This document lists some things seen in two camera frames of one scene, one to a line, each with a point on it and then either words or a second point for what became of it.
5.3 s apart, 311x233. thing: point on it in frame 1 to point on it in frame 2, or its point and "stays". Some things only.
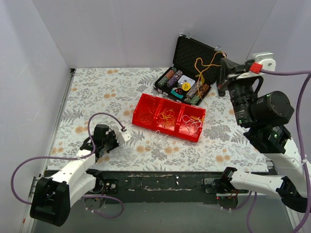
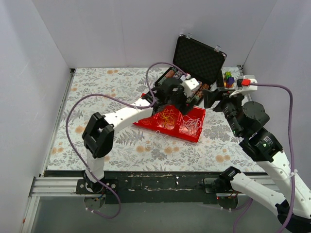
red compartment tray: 179,120 stays
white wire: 192,124 stays
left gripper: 107,144 to 181,104
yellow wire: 168,114 stays
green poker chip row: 172,71 stays
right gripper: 230,77 to 220,101
